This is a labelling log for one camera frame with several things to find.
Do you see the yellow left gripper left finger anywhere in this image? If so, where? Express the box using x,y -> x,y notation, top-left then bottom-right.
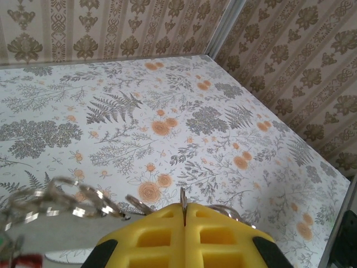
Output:
88,203 -> 186,268

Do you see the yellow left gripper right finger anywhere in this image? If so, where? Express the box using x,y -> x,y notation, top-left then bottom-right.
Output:
186,203 -> 288,268

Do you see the silver chain keyring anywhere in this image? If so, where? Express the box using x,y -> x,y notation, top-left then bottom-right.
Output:
0,175 -> 258,246

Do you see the aluminium frame post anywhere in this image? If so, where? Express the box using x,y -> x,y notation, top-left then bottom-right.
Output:
208,0 -> 245,58

